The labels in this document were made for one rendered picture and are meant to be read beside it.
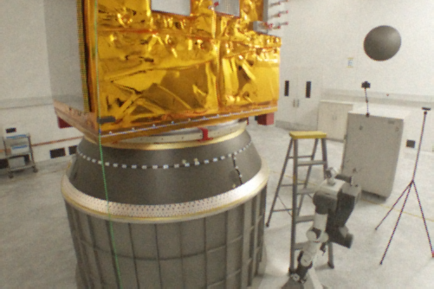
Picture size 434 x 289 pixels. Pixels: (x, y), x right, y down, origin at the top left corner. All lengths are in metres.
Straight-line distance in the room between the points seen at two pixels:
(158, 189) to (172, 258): 0.57
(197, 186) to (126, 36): 1.17
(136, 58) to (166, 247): 1.40
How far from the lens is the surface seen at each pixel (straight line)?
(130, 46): 1.63
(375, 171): 5.02
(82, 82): 1.63
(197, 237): 2.04
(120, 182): 1.99
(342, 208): 1.98
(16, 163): 6.79
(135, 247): 2.11
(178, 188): 1.89
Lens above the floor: 2.17
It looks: 12 degrees down
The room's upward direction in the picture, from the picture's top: straight up
